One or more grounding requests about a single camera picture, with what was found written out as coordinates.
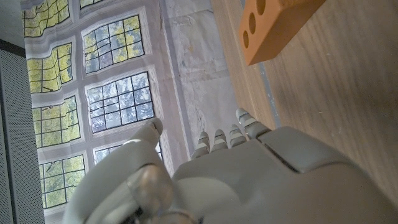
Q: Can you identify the grey perforated wall panel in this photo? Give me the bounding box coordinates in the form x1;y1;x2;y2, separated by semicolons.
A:
0;39;46;224

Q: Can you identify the wooden block with three holes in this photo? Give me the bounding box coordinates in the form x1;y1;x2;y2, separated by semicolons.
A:
238;0;326;66

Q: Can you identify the printed window backdrop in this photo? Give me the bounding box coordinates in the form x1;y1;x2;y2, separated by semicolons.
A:
20;0;246;224

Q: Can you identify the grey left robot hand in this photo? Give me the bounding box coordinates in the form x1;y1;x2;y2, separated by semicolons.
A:
62;108;398;224

